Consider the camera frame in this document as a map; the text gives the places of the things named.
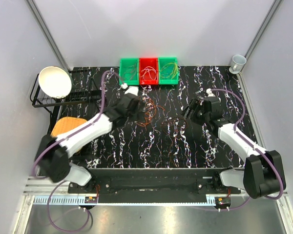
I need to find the black wire dish rack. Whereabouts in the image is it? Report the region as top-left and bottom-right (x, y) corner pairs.
(29, 67), (101, 133)

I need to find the green plastic bin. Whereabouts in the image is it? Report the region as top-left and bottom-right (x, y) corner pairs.
(119, 58), (139, 86)
(158, 57), (179, 85)

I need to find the white cable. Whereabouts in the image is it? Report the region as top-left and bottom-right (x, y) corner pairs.
(140, 65), (159, 81)

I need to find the yellow cable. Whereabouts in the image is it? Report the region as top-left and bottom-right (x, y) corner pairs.
(160, 60), (179, 79)

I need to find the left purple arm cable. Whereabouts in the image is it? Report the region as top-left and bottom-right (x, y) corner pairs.
(31, 70), (127, 232)

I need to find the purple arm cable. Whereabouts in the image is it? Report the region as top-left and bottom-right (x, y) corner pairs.
(31, 70), (127, 232)
(192, 89), (284, 212)

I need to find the white bowl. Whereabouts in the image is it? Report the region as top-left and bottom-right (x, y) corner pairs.
(38, 66), (72, 98)

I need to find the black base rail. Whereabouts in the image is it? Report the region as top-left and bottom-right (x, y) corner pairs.
(68, 168), (240, 205)

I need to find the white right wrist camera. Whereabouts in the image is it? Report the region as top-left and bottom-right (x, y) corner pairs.
(205, 89), (215, 98)

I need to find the red plastic bin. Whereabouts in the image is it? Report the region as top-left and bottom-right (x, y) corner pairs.
(139, 58), (159, 85)

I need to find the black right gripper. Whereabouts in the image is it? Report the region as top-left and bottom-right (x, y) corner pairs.
(179, 98), (209, 126)

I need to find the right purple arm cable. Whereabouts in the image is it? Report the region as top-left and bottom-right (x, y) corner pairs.
(192, 89), (284, 212)

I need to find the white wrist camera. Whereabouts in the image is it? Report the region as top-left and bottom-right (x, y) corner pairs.
(205, 89), (215, 98)
(121, 83), (139, 96)

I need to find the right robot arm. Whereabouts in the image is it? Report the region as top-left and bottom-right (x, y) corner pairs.
(181, 97), (286, 199)

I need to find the right green plastic bin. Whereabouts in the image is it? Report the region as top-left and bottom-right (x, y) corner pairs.
(158, 57), (179, 85)

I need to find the left green plastic bin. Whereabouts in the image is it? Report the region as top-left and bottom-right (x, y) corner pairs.
(119, 58), (139, 86)

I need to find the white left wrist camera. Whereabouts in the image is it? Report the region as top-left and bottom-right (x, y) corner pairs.
(121, 83), (139, 96)

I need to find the orange cable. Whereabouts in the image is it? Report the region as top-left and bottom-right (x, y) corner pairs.
(135, 96), (167, 127)

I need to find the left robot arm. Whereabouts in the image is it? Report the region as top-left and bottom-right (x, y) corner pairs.
(34, 92), (144, 193)

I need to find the white mug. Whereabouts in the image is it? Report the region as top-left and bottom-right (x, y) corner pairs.
(229, 55), (247, 74)

